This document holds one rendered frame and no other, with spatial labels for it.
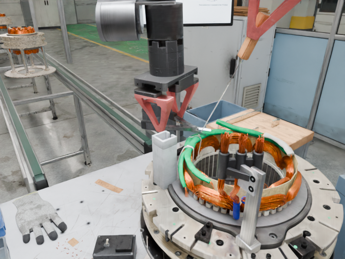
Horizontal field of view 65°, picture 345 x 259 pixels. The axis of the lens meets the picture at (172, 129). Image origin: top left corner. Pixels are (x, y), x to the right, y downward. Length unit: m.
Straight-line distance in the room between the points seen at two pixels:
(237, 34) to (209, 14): 1.22
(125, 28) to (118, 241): 0.50
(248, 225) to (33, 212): 0.70
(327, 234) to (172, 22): 0.36
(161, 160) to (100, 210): 0.51
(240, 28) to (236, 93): 0.61
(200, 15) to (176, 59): 1.03
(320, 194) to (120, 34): 0.40
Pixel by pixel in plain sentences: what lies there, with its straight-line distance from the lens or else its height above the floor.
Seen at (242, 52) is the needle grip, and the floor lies 1.31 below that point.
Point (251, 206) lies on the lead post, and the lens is 0.33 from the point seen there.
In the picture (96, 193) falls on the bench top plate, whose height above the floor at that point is 0.78.
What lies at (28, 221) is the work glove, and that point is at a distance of 0.91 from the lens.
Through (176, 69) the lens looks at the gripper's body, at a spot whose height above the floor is 1.27.
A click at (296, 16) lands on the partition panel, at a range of 3.03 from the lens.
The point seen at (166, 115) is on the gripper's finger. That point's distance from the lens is 0.44.
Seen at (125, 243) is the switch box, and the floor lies 0.84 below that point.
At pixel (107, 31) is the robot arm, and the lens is 0.43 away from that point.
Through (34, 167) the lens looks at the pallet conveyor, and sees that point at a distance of 1.22.
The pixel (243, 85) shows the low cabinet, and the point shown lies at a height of 0.57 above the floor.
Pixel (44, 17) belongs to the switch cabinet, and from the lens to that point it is 13.87.
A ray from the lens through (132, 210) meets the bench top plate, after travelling 0.88.
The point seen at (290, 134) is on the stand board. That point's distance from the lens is 0.74.
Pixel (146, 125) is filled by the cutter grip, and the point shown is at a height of 1.17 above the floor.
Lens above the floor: 1.38
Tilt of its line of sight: 26 degrees down
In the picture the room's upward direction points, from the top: straight up
